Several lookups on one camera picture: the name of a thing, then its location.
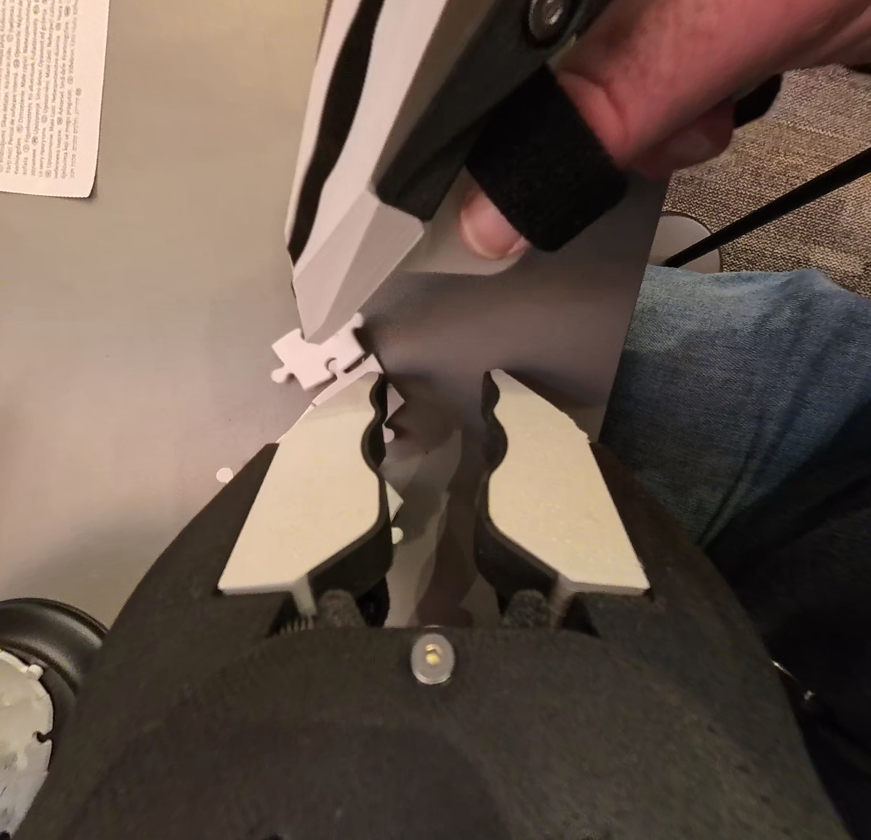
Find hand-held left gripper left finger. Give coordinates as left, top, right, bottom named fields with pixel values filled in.
left=217, top=370, right=397, bottom=615

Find thin black bar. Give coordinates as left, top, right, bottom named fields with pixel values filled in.
left=661, top=148, right=871, bottom=270

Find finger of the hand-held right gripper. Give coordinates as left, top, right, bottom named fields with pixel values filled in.
left=284, top=0, right=401, bottom=273
left=289, top=0, right=521, bottom=344

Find person's leg in blue jeans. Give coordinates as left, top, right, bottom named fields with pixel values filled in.
left=599, top=265, right=871, bottom=552

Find black ball stand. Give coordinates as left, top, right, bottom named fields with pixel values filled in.
left=0, top=598, right=110, bottom=840

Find white puzzle piece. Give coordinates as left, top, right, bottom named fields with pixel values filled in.
left=271, top=313, right=375, bottom=389

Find joined white puzzle pieces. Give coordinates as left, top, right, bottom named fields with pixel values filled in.
left=217, top=370, right=409, bottom=542

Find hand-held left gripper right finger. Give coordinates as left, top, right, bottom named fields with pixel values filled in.
left=476, top=369, right=652, bottom=615

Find person's right hand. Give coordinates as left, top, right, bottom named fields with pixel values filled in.
left=459, top=0, right=871, bottom=261

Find white instruction sheet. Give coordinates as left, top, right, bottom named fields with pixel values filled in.
left=0, top=0, right=114, bottom=200

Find grey round disc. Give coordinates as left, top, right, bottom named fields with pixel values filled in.
left=654, top=213, right=724, bottom=278

